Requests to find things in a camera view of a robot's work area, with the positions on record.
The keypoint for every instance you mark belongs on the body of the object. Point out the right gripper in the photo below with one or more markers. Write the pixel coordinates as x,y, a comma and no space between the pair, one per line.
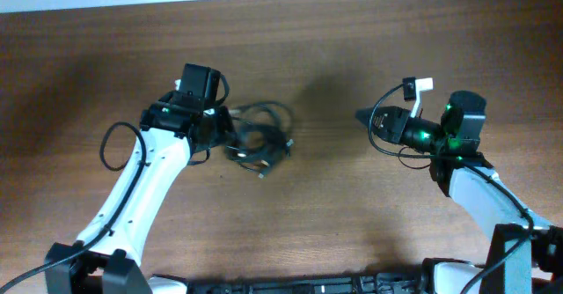
391,128

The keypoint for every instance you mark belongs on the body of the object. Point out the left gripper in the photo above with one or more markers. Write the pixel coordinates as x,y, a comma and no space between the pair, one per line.
232,129

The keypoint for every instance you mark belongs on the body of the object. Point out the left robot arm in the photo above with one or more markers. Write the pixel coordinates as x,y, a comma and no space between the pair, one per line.
107,255

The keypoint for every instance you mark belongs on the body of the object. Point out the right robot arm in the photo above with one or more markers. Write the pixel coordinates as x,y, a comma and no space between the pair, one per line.
525,254

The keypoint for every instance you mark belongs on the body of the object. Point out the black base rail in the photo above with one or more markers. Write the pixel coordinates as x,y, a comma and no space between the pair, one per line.
308,283

